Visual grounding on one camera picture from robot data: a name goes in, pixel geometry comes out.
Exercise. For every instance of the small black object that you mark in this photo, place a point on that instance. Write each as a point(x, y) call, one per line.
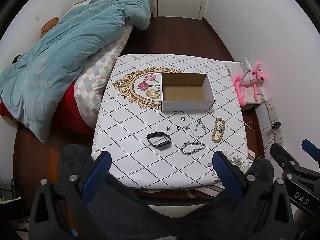
point(15, 59)

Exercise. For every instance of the black charger plug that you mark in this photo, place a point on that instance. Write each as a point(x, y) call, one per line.
point(275, 125)

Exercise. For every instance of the pink plush toy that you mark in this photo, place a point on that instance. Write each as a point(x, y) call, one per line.
point(246, 80)

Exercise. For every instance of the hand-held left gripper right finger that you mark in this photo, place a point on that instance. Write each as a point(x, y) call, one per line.
point(225, 172)

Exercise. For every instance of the white diamond-pattern tablecloth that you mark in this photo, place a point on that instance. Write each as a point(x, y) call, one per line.
point(140, 120)

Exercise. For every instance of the brown plush toy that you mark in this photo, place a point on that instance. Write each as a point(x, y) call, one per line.
point(48, 25)

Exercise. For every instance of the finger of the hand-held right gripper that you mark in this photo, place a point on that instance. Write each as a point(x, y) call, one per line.
point(311, 148)
point(282, 155)

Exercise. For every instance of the cardboard box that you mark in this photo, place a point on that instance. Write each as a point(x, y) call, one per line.
point(185, 93)

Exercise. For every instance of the white wall socket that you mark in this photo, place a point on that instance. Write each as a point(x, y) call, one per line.
point(272, 110)

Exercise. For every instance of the light blue quilt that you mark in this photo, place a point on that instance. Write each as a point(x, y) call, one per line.
point(65, 50)

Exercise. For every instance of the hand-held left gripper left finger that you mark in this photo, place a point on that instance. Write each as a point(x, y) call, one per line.
point(98, 172)

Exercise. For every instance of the black smart band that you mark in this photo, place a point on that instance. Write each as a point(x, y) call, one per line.
point(163, 145)

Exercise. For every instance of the checkered pillow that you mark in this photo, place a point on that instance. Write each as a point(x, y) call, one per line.
point(100, 75)

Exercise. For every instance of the red blanket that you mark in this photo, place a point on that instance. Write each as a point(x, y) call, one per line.
point(71, 107)

